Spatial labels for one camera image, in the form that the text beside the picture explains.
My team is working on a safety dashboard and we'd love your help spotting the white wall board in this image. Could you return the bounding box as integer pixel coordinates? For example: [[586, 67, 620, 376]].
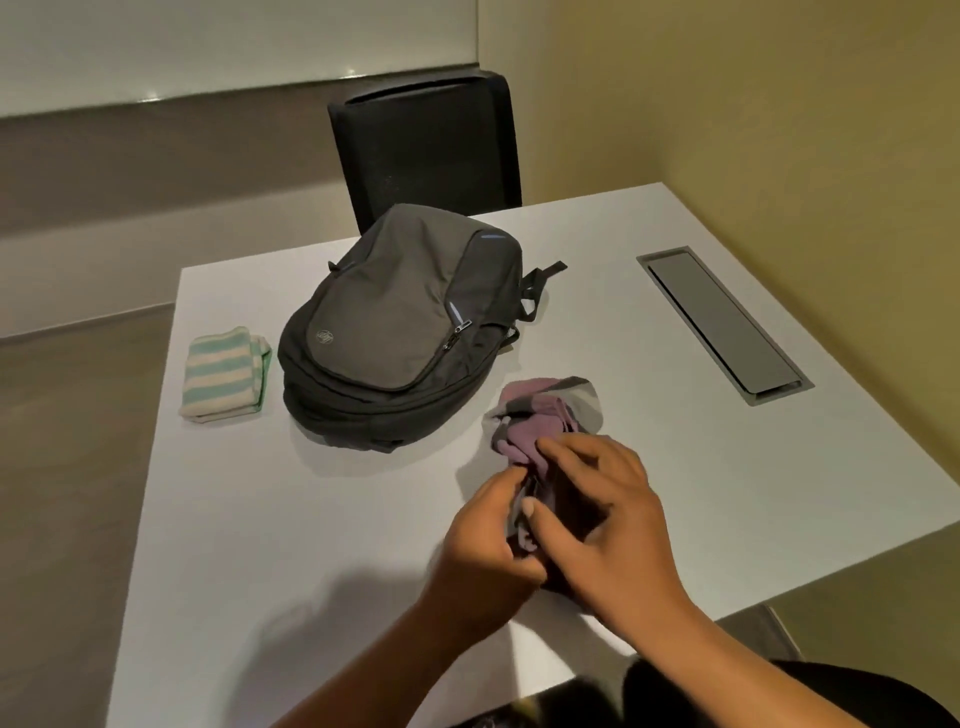
[[0, 0, 481, 120]]

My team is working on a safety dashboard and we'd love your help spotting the person's right hand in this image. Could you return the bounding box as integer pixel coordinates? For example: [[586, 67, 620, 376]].
[[521, 433, 695, 639]]

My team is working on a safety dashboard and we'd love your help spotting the black chair with armrests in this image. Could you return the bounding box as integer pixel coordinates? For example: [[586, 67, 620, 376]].
[[622, 658, 960, 728]]

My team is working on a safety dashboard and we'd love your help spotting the grey backpack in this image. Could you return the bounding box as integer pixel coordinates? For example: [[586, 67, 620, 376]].
[[277, 202, 568, 454]]

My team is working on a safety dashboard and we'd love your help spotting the grey table cable hatch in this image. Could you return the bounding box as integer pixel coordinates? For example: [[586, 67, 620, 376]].
[[635, 245, 815, 407]]

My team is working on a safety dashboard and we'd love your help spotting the purple striped t-shirt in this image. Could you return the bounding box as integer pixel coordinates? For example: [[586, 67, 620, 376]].
[[482, 376, 616, 601]]

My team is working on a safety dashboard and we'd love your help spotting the white table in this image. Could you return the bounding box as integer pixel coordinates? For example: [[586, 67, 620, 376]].
[[104, 182, 960, 728]]

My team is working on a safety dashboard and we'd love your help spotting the person's right forearm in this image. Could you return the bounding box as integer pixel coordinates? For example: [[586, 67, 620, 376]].
[[622, 599, 864, 728]]

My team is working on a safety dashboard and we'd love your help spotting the black mesh-back chair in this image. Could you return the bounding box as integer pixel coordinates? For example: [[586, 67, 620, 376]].
[[326, 69, 524, 235]]

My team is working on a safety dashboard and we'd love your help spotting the person's left hand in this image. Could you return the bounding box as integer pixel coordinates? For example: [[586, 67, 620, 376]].
[[423, 464, 549, 639]]

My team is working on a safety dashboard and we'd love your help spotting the green white striped towel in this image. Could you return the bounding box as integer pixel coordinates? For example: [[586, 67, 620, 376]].
[[178, 325, 273, 424]]

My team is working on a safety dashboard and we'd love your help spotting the person's left forearm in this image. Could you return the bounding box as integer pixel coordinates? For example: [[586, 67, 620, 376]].
[[273, 599, 481, 728]]

